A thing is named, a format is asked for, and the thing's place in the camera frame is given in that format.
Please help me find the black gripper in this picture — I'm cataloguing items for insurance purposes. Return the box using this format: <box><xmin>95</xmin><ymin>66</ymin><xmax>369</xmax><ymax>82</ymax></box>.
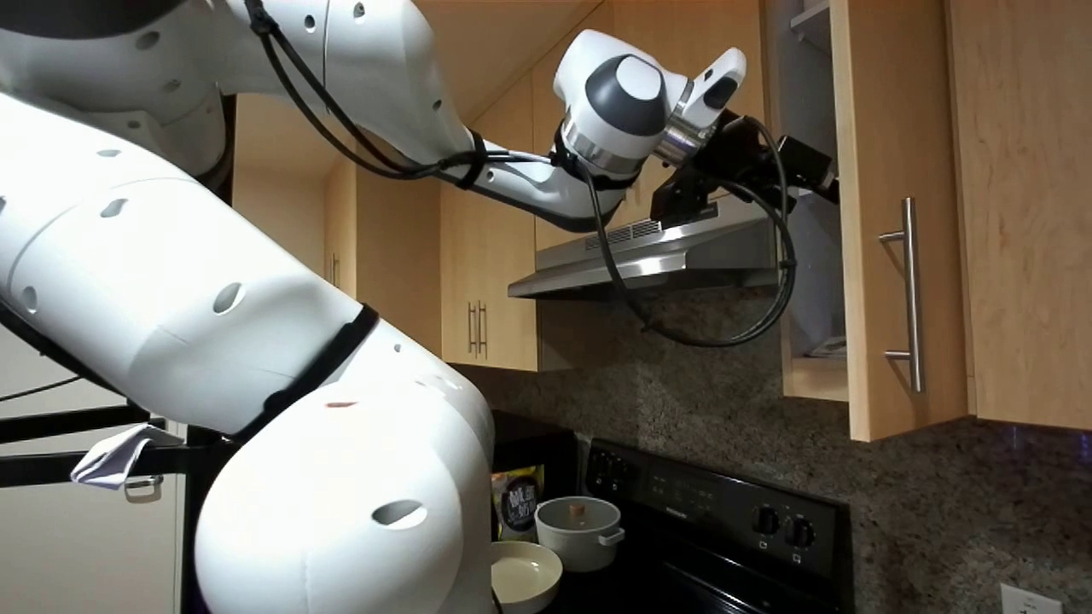
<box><xmin>695</xmin><ymin>113</ymin><xmax>843</xmax><ymax>211</ymax></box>

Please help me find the light wood cabinet door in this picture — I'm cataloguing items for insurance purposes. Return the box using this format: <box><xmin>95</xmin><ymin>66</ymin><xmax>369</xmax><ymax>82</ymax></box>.
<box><xmin>824</xmin><ymin>0</ymin><xmax>973</xmax><ymax>447</ymax></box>
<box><xmin>475</xmin><ymin>210</ymin><xmax>542</xmax><ymax>377</ymax></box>
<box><xmin>438</xmin><ymin>182</ymin><xmax>481</xmax><ymax>370</ymax></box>
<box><xmin>942</xmin><ymin>0</ymin><xmax>1092</xmax><ymax>435</ymax></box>
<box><xmin>533</xmin><ymin>0</ymin><xmax>768</xmax><ymax>255</ymax></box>

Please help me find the light wood cabinet carcass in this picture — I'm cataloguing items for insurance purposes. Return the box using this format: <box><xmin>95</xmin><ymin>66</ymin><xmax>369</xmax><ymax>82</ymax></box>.
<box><xmin>761</xmin><ymin>0</ymin><xmax>853</xmax><ymax>407</ymax></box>

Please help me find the stainless steel range hood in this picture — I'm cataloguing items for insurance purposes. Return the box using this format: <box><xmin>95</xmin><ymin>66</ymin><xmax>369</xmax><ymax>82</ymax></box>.
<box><xmin>504</xmin><ymin>211</ymin><xmax>790</xmax><ymax>305</ymax></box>

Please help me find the black stove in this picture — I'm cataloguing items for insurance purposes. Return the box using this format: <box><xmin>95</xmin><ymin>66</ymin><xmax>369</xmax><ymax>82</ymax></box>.
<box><xmin>488</xmin><ymin>407</ymin><xmax>856</xmax><ymax>614</ymax></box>

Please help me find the white cooking pot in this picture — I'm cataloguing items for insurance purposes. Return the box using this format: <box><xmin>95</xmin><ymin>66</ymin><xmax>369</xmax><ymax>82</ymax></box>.
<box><xmin>533</xmin><ymin>492</ymin><xmax>628</xmax><ymax>577</ymax></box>

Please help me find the white bowl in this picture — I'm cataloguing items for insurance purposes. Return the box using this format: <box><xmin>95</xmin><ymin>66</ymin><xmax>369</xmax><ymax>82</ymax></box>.
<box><xmin>488</xmin><ymin>537</ymin><xmax>565</xmax><ymax>614</ymax></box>

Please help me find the white crumpled cloth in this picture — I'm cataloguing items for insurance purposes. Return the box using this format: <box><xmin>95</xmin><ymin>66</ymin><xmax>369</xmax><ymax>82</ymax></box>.
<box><xmin>67</xmin><ymin>421</ymin><xmax>173</xmax><ymax>495</ymax></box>

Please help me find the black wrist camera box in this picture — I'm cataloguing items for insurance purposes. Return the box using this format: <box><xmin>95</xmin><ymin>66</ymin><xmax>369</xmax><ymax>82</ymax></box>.
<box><xmin>649</xmin><ymin>156</ymin><xmax>723</xmax><ymax>230</ymax></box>

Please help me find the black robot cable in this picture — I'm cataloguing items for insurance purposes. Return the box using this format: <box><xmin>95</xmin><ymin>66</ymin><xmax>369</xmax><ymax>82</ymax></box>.
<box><xmin>241</xmin><ymin>0</ymin><xmax>799</xmax><ymax>351</ymax></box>

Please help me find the black velcro strap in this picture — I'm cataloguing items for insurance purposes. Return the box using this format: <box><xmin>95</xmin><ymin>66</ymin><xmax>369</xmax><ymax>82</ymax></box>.
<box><xmin>462</xmin><ymin>129</ymin><xmax>496</xmax><ymax>190</ymax></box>

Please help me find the white wall outlet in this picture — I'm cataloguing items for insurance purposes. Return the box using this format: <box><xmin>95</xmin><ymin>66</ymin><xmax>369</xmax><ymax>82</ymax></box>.
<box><xmin>997</xmin><ymin>579</ymin><xmax>1069</xmax><ymax>614</ymax></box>

